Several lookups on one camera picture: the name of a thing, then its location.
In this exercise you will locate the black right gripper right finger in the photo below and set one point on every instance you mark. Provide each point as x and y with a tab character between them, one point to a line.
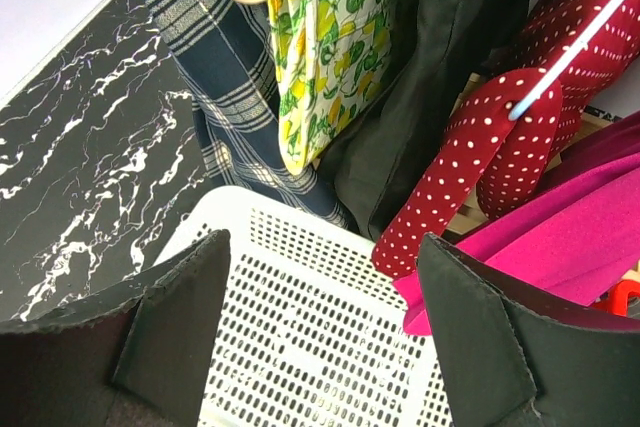
514	355

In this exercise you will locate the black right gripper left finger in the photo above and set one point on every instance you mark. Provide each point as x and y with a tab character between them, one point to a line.
137	353

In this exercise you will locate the navy plaid skirt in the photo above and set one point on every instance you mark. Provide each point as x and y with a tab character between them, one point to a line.
222	50

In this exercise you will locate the black skirt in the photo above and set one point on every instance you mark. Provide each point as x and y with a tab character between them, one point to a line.
376	162

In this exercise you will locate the lemon print skirt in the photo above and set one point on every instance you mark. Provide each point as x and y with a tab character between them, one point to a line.
333	60

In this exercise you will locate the magenta skirt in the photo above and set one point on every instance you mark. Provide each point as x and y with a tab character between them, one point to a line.
580	235

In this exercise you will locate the red polka dot skirt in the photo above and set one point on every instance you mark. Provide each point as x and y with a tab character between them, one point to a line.
501	160

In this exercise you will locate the red plastic crate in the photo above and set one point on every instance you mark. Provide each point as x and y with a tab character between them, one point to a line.
616	300

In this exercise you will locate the wooden clothes rack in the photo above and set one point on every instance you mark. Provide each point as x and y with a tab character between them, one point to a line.
469	216

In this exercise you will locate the white perforated plastic basket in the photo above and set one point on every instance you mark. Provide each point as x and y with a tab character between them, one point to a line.
310	334

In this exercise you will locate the blue wire hanger red skirt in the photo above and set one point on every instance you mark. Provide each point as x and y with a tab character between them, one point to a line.
570	53

